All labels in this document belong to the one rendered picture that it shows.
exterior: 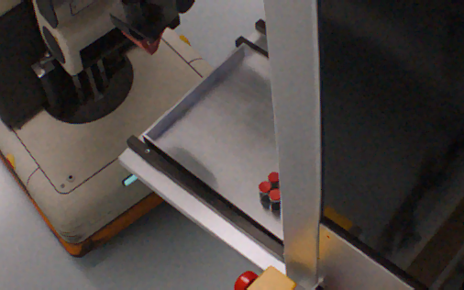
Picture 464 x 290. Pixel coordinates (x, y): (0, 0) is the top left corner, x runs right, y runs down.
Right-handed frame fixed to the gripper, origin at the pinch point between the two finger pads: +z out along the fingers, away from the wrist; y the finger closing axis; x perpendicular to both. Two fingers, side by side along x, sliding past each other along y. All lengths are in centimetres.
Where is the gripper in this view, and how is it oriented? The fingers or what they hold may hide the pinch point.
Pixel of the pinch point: (152, 49)
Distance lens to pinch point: 142.9
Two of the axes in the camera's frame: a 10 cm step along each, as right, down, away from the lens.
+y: 7.3, 5.2, -4.4
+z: 1.0, 5.6, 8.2
